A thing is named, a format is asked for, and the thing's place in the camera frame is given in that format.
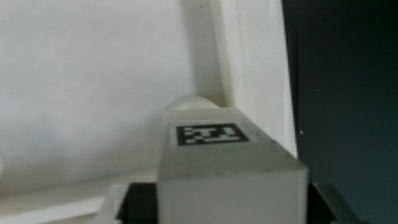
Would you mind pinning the white square tabletop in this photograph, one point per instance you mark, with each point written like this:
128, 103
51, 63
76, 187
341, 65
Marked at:
103, 58

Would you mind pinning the white leg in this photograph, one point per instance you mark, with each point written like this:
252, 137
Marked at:
231, 178

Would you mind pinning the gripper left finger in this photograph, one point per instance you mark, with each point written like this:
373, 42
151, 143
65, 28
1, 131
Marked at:
138, 207

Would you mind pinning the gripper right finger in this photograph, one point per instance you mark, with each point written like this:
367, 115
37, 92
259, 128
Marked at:
327, 207

